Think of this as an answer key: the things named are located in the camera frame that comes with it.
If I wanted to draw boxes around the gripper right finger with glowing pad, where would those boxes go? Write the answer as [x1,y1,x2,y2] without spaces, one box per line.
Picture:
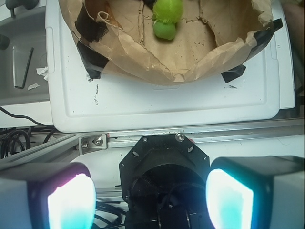
[205,156,305,229]

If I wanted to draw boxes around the brown paper bag bin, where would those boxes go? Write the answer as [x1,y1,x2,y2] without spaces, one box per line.
[59,0,283,85]

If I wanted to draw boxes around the black hex key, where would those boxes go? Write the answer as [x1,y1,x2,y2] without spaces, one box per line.
[12,46,34,89]

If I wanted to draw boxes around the silver corner bracket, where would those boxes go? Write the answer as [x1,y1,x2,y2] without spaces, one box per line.
[78,134,108,155]

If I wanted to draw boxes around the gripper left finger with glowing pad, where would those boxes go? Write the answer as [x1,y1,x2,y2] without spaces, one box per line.
[0,162,96,229]

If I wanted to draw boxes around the aluminium frame rail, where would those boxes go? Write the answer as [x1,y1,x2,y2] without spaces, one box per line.
[0,118,305,170]

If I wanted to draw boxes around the grey side tray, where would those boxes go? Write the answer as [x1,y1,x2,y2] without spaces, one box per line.
[0,6,49,106]

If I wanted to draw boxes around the black cables bundle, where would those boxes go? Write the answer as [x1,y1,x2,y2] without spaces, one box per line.
[0,106,58,159]

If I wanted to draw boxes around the green plush animal toy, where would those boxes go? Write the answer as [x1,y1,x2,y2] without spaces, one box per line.
[152,0,183,40]

